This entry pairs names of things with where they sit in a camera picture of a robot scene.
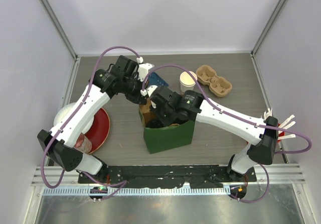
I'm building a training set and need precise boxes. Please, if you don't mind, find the stack of white paper cups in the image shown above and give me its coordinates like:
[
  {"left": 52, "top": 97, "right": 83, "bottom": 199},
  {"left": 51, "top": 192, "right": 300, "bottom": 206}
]
[{"left": 180, "top": 71, "right": 196, "bottom": 94}]

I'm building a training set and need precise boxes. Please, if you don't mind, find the green paper bag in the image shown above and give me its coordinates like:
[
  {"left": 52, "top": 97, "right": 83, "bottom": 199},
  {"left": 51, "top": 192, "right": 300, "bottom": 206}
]
[{"left": 138, "top": 101, "right": 195, "bottom": 154}]

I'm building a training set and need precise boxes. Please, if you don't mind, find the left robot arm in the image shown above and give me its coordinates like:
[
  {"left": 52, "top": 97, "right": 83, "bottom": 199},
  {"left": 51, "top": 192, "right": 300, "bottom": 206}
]
[{"left": 37, "top": 56, "right": 153, "bottom": 183}]

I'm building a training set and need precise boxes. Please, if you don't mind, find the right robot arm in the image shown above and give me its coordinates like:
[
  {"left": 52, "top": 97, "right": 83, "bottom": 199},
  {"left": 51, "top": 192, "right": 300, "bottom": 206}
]
[{"left": 147, "top": 85, "right": 278, "bottom": 181}]

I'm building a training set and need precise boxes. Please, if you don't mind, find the blue ceramic dish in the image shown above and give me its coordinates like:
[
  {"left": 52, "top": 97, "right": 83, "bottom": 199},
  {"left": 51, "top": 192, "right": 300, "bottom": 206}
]
[{"left": 147, "top": 72, "right": 169, "bottom": 87}]

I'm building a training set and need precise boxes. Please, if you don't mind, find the stack of cardboard cup carriers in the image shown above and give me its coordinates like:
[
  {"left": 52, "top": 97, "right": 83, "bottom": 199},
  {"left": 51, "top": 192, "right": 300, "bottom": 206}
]
[{"left": 196, "top": 65, "right": 233, "bottom": 97}]

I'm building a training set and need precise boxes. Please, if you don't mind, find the red plate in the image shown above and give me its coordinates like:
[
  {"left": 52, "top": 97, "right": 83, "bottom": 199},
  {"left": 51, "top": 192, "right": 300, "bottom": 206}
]
[{"left": 84, "top": 108, "right": 110, "bottom": 154}]

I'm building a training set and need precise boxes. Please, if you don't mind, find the white bowl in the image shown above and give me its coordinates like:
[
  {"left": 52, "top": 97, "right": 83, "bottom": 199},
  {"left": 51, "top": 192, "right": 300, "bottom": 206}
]
[{"left": 53, "top": 102, "right": 94, "bottom": 134}]

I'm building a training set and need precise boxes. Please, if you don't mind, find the pink patterned cup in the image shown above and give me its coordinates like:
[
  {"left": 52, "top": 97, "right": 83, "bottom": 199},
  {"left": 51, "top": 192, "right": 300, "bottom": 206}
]
[{"left": 74, "top": 133, "right": 92, "bottom": 154}]

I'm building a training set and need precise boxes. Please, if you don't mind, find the paper wrapped straw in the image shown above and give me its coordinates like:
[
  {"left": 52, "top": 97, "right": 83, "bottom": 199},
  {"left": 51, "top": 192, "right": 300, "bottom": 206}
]
[
  {"left": 279, "top": 115, "right": 295, "bottom": 128},
  {"left": 263, "top": 108, "right": 272, "bottom": 120},
  {"left": 277, "top": 132, "right": 296, "bottom": 142}
]

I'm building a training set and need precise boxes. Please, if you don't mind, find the red cup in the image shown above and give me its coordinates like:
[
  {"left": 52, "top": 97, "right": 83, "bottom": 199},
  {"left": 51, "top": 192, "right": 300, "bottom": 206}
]
[{"left": 242, "top": 125, "right": 285, "bottom": 147}]

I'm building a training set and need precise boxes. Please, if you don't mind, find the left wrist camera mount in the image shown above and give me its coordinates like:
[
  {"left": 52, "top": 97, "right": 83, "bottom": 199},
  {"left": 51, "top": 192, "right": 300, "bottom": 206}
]
[{"left": 136, "top": 57, "right": 154, "bottom": 82}]

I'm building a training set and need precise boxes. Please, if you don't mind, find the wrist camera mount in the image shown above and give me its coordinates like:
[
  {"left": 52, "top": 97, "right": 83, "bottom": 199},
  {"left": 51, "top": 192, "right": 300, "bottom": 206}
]
[
  {"left": 140, "top": 85, "right": 158, "bottom": 108},
  {"left": 136, "top": 57, "right": 154, "bottom": 82}
]

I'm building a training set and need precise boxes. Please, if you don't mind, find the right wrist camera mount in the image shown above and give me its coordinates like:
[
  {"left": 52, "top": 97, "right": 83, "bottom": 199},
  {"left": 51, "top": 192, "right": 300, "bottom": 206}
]
[{"left": 140, "top": 85, "right": 158, "bottom": 108}]

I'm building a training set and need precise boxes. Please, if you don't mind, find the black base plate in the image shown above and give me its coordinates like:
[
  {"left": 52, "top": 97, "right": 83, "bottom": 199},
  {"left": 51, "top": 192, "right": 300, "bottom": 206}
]
[{"left": 92, "top": 165, "right": 257, "bottom": 189}]

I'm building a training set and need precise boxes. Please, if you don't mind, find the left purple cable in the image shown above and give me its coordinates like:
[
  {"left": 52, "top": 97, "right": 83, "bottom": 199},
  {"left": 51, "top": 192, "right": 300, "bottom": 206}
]
[{"left": 40, "top": 46, "right": 143, "bottom": 200}]

